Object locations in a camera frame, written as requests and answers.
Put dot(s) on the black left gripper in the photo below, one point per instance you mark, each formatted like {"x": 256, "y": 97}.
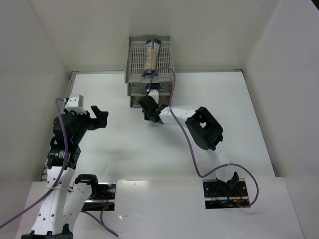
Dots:
{"x": 93, "y": 122}

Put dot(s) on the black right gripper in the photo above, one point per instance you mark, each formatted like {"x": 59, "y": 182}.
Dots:
{"x": 151, "y": 110}

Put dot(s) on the spaghetti bag blue ends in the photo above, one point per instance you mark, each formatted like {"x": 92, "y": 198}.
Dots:
{"x": 153, "y": 86}

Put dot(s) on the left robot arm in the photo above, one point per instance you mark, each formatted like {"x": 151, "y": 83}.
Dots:
{"x": 65, "y": 196}

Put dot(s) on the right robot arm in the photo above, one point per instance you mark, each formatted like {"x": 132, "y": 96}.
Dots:
{"x": 205, "y": 131}

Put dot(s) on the grey stacked tray shelf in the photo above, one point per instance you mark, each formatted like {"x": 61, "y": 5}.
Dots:
{"x": 136, "y": 84}

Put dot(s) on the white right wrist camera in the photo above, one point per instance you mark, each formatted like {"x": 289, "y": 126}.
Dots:
{"x": 154, "y": 93}

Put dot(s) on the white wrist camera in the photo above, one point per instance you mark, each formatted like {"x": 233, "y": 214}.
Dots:
{"x": 75, "y": 103}
{"x": 154, "y": 93}

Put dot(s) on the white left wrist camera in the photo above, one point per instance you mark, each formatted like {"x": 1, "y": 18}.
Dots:
{"x": 75, "y": 103}

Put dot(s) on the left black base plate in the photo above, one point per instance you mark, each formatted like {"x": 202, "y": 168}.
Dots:
{"x": 104, "y": 196}

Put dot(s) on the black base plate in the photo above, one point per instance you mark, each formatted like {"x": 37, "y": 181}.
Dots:
{"x": 216, "y": 196}
{"x": 104, "y": 196}

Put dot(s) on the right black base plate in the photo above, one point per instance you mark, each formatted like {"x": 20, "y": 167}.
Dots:
{"x": 216, "y": 196}

